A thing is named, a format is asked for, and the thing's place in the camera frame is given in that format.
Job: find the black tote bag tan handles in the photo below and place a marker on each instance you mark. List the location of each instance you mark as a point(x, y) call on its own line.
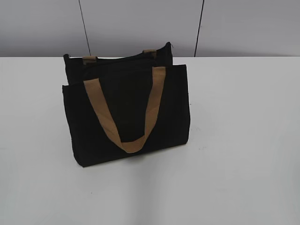
point(117, 108)

